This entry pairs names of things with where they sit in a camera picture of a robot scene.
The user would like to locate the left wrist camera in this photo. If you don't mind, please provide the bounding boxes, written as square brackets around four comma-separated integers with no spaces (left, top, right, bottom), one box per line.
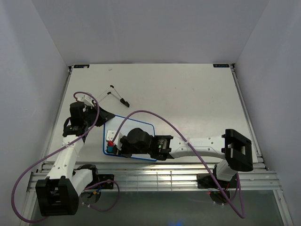
[75,94,95,107]

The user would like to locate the aluminium table edge rail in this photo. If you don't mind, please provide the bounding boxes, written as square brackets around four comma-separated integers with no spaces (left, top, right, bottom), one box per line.
[230,63,269,171]

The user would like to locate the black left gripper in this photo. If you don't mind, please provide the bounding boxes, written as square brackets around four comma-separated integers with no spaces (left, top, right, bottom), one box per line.
[84,103,115,127]

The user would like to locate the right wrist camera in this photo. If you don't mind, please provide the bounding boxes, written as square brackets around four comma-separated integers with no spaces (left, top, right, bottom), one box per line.
[105,130,123,155]

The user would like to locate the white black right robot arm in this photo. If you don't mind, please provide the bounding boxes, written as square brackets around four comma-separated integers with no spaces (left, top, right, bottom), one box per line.
[117,128,253,187]

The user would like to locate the dark corner label left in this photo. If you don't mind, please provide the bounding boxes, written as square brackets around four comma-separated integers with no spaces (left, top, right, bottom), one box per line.
[73,65,90,69]

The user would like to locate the blue bone-shaped whiteboard eraser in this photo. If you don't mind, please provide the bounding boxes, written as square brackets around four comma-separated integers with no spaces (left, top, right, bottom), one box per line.
[107,146,116,154]

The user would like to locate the wire whiteboard stand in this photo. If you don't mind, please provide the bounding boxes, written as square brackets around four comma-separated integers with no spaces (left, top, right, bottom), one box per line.
[96,85,130,108]

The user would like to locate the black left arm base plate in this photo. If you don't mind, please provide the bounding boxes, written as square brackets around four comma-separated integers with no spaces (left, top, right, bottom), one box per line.
[95,174,114,190]

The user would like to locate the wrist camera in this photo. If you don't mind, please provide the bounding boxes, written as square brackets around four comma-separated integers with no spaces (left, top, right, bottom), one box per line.
[105,130,123,155]
[75,94,95,107]

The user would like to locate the dark corner label right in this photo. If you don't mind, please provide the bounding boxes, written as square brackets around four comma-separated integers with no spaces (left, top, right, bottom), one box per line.
[213,64,230,68]

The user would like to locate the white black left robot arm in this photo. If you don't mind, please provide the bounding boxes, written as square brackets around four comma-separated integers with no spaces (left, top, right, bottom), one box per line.
[35,102,115,217]

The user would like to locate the blue-framed whiteboard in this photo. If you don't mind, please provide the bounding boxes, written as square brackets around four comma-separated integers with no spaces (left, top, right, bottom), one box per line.
[103,115,157,162]

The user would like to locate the dark corner label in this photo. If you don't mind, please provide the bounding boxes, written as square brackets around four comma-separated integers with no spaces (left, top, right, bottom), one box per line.
[213,64,230,68]
[73,65,90,69]

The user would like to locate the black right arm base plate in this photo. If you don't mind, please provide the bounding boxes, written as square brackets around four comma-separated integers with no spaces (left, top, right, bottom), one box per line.
[196,174,237,190]

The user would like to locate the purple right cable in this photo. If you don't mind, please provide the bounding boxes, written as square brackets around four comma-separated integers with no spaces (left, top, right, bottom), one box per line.
[111,110,246,219]

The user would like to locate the aluminium front frame rails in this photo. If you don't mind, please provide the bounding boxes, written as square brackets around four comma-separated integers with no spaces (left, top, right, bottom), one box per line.
[27,162,283,193]

